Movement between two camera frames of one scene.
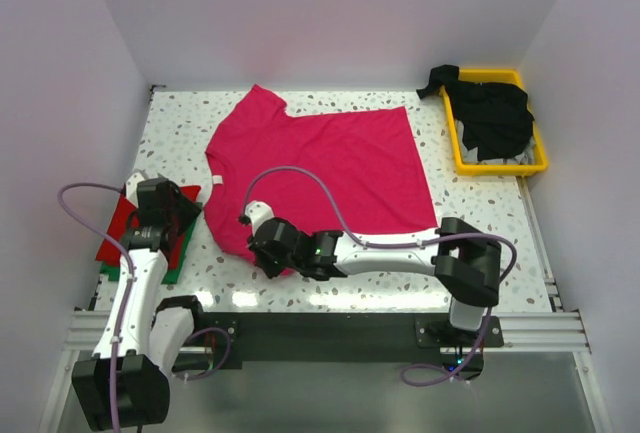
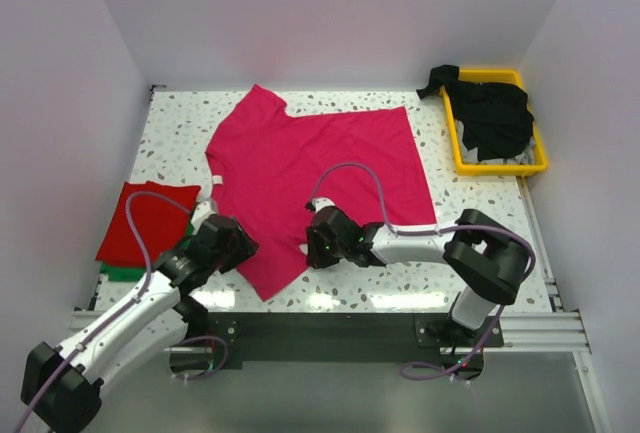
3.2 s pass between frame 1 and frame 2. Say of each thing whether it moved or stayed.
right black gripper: moved
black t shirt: stayed
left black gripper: moved
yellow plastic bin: stayed
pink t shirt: stayed
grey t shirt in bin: stayed
